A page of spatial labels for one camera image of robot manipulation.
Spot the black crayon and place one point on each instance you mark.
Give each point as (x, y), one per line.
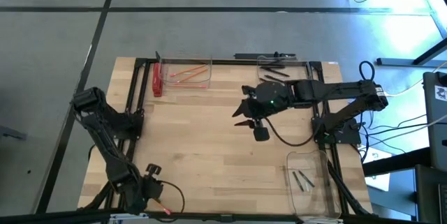
(274, 78)

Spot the orange pencil pink eraser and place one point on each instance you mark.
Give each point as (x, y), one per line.
(188, 70)
(162, 206)
(192, 76)

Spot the clear plastic bin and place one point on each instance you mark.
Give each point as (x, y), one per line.
(206, 77)
(262, 60)
(314, 203)

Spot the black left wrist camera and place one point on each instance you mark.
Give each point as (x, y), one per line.
(153, 169)

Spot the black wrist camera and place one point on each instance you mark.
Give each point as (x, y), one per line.
(261, 134)
(153, 169)

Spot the grey floor bar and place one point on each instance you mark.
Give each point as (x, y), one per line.
(401, 61)

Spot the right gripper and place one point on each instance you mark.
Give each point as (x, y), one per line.
(272, 95)

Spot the black power strip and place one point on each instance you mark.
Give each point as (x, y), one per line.
(251, 56)

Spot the black aluminium table frame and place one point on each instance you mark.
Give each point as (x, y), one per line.
(223, 62)

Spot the dark green pen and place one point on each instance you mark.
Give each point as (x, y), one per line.
(281, 73)

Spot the white paper sheet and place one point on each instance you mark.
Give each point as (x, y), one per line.
(379, 182)

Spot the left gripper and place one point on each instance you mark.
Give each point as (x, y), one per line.
(152, 187)

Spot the black diagonal frame brace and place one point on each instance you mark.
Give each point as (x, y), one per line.
(344, 187)

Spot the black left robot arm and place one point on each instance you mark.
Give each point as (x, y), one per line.
(115, 168)

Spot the black diagonal beam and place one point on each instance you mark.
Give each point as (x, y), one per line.
(394, 163)

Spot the grey equipment case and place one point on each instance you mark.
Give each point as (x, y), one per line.
(436, 130)

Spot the dark grey box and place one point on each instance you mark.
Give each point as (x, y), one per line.
(429, 196)

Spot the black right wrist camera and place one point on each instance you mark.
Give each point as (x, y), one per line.
(261, 134)

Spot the black stand leg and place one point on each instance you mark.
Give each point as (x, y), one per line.
(431, 52)

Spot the black pen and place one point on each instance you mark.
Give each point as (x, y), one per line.
(297, 181)
(306, 178)

